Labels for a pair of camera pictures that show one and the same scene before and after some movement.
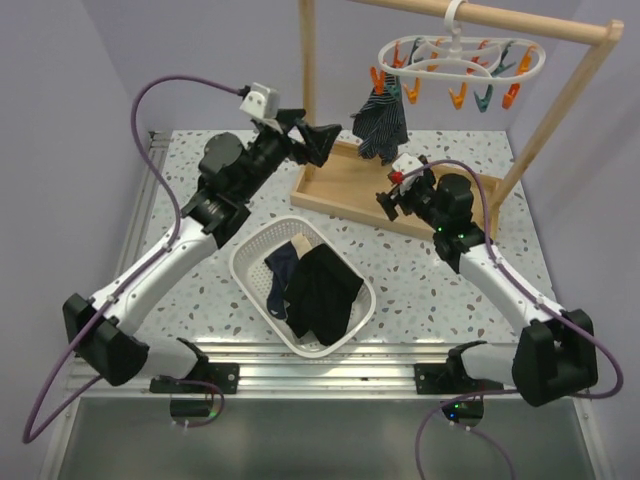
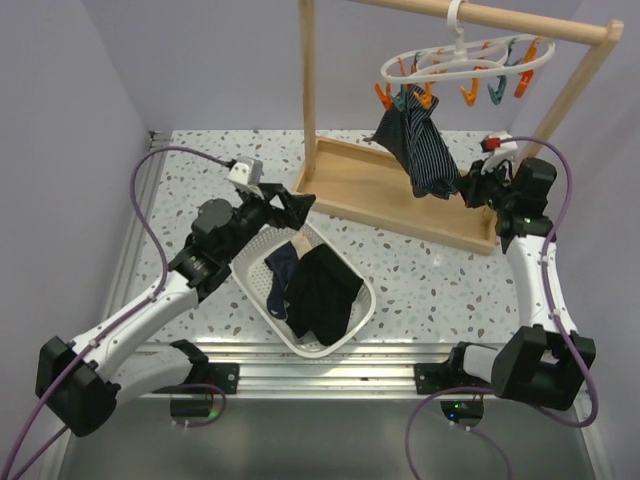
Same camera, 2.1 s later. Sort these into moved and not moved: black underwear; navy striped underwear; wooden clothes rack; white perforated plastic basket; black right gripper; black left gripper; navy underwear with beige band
Moved: black left gripper; black right gripper; navy striped underwear
Not moved: navy underwear with beige band; black underwear; wooden clothes rack; white perforated plastic basket
